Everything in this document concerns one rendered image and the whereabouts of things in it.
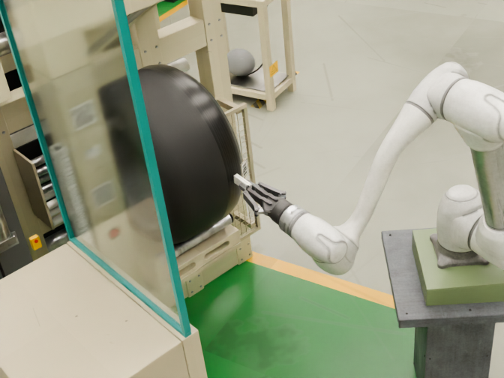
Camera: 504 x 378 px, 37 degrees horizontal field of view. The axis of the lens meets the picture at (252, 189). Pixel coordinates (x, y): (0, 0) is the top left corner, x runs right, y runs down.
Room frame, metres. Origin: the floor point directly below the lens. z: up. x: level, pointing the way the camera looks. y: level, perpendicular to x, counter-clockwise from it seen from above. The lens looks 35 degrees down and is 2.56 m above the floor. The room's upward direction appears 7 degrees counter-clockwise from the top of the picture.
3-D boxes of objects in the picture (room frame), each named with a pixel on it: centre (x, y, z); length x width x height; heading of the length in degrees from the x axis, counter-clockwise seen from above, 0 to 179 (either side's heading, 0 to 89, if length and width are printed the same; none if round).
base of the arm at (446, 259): (2.08, -0.72, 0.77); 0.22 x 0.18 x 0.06; 175
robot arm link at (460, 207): (2.05, -0.72, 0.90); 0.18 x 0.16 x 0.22; 32
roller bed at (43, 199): (2.38, 0.73, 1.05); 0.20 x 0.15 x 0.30; 128
